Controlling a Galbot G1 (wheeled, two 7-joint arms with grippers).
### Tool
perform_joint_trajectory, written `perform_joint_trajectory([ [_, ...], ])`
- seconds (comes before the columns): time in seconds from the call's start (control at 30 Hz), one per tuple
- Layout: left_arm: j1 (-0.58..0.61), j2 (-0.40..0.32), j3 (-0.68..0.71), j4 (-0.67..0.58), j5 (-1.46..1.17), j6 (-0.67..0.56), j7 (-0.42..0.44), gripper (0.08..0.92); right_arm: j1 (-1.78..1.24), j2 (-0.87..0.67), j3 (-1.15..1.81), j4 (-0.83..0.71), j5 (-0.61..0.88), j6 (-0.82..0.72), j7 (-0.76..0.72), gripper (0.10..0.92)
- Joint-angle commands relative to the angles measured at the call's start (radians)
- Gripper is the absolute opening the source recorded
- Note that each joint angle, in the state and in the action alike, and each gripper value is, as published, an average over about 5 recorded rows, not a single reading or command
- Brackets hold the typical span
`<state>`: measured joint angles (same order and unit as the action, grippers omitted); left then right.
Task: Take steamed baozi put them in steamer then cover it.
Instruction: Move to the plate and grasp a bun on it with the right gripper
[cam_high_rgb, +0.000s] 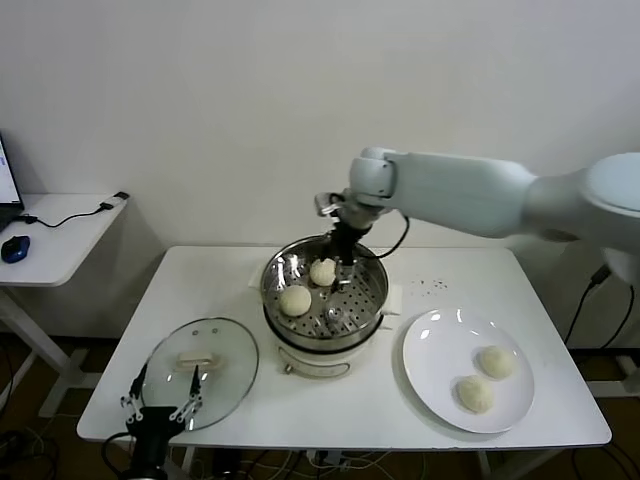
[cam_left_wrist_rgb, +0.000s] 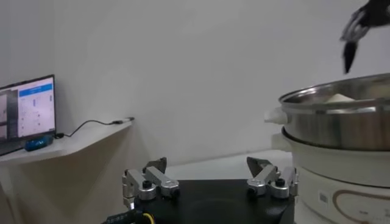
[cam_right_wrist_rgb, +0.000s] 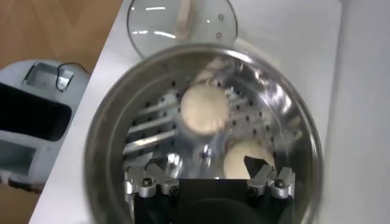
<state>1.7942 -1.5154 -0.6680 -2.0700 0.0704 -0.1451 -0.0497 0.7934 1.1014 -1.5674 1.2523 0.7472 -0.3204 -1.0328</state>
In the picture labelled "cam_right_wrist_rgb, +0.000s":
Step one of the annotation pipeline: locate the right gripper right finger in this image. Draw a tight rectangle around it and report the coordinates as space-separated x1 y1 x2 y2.
243 155 296 200

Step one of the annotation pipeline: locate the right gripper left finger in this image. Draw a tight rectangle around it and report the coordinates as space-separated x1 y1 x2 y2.
123 157 180 203

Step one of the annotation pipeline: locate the white steamed baozi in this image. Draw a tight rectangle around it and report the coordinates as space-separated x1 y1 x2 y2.
179 84 230 136
223 140 277 180

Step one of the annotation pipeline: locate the glass pot lid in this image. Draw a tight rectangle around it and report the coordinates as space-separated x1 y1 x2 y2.
126 0 238 60

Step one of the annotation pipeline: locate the stainless steel steamer basket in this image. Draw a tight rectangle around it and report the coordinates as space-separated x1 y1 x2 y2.
83 42 324 224

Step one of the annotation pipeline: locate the thin black base cable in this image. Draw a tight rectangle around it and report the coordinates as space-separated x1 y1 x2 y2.
55 62 90 92

